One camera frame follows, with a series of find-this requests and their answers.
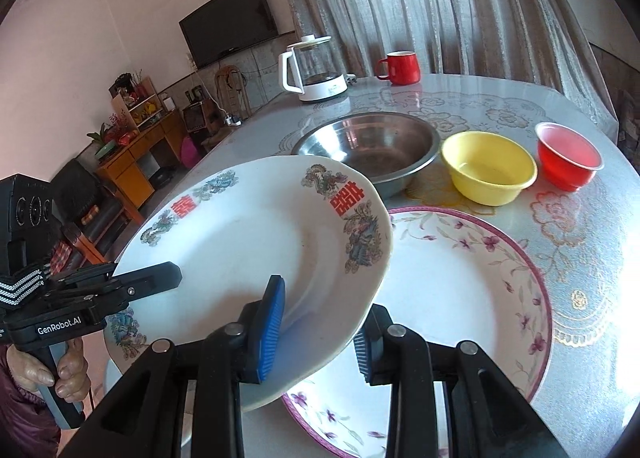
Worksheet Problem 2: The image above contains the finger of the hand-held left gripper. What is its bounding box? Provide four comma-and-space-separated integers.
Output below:
52, 262, 117, 285
75, 260, 183, 311

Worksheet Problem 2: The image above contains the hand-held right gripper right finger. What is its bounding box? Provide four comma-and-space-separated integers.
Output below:
352, 304, 568, 458

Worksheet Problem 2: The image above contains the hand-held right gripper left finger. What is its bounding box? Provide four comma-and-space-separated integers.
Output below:
62, 274, 287, 458

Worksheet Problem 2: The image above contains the floral white plate stack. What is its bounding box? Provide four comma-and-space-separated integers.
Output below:
103, 155, 393, 414

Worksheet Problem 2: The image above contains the purple rim floral plate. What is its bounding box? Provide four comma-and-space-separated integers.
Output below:
281, 206, 553, 458

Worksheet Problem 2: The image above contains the stainless steel basin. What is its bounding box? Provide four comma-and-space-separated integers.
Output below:
291, 112, 442, 199

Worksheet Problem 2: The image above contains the yellow plastic bowl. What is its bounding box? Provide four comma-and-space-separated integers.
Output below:
441, 131, 538, 207

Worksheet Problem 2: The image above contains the person's left hand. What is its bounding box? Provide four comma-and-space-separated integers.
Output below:
9, 337, 90, 404

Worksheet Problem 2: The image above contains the dark armchair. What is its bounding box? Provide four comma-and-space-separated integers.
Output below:
50, 158, 126, 264

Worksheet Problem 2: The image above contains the wooden desk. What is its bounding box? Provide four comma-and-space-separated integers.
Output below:
95, 108, 188, 224

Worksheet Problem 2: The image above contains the green potted plant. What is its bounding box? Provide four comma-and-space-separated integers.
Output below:
87, 122, 121, 159

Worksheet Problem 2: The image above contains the pink bag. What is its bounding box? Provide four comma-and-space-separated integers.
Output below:
181, 135, 201, 169

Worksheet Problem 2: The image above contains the wooden display shelf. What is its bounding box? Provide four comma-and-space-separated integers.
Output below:
109, 70, 166, 131

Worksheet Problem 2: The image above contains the small black television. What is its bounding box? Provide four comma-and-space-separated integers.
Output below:
182, 100, 208, 135

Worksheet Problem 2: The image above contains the wooden chair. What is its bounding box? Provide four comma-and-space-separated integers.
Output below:
215, 65, 251, 119

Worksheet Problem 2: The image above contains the white glass electric kettle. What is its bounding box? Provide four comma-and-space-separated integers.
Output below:
278, 34, 349, 104

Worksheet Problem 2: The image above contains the black flat television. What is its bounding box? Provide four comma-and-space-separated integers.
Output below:
179, 0, 279, 70

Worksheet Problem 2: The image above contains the small red cup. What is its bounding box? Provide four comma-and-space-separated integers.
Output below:
535, 121, 603, 192

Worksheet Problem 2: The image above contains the red mug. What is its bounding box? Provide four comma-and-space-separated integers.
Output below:
375, 51, 421, 86

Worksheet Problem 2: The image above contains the grey pleated curtain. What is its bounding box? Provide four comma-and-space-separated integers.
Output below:
270, 0, 618, 126

